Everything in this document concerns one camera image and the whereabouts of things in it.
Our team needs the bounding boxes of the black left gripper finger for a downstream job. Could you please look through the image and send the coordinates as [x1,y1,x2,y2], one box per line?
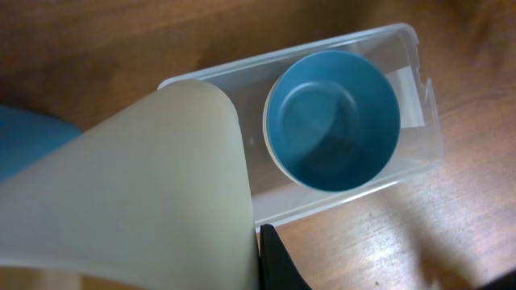
[259,224,311,290]

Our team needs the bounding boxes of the cream bowl back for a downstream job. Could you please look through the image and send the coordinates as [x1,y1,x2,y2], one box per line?
[262,78,305,187]

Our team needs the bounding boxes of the cream cup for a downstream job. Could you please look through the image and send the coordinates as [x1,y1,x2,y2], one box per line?
[1,80,260,289]

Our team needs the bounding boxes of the blue bowl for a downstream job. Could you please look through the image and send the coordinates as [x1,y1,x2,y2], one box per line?
[268,50,401,193]

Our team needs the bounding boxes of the blue cup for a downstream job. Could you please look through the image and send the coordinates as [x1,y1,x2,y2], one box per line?
[1,105,81,181]

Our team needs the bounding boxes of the clear plastic container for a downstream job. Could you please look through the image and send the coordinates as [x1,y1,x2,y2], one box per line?
[182,23,444,226]

